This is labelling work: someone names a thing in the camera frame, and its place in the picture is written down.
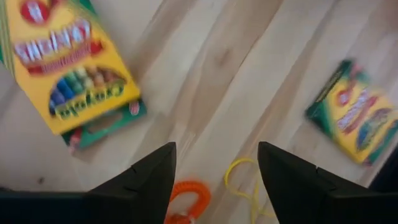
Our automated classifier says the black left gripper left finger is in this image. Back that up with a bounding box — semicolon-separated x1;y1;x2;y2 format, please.
90;141;177;224

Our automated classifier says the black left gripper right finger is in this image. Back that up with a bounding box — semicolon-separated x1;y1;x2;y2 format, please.
257;141;374;224

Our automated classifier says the yellow rubber band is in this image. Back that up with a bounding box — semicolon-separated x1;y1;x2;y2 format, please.
223;157;276;224

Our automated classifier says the yellow green crayon box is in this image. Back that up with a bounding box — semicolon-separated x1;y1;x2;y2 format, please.
0;0;147;153
304;58;398;166

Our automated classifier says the red coil keychain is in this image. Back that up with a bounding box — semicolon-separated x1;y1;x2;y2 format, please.
164;180;212;224

